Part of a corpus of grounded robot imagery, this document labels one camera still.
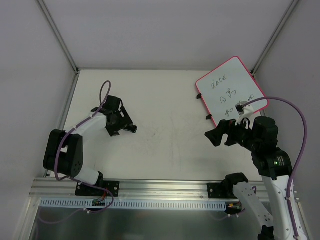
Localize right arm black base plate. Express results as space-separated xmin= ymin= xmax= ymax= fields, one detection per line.
xmin=206 ymin=182 xmax=236 ymax=199

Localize right aluminium corner post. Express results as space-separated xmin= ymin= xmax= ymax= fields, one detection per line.
xmin=250 ymin=0 xmax=301 ymax=77

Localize aluminium mounting rail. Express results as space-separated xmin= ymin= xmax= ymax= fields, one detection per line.
xmin=28 ymin=176 xmax=302 ymax=204

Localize aluminium corner post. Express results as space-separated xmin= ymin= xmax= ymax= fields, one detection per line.
xmin=35 ymin=0 xmax=79 ymax=74
xmin=250 ymin=0 xmax=301 ymax=77

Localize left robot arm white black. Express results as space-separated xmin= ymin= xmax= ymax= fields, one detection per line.
xmin=43 ymin=96 xmax=138 ymax=198

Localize left aluminium corner post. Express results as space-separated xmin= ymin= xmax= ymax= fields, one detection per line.
xmin=35 ymin=0 xmax=79 ymax=74

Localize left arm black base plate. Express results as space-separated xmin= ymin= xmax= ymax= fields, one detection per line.
xmin=75 ymin=180 xmax=120 ymax=198

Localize pink framed whiteboard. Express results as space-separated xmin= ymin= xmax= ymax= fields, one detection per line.
xmin=195 ymin=56 xmax=265 ymax=126

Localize white slotted cable duct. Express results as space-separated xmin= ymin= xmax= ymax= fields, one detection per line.
xmin=39 ymin=198 xmax=227 ymax=212

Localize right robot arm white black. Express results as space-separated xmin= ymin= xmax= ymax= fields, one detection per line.
xmin=204 ymin=116 xmax=308 ymax=240

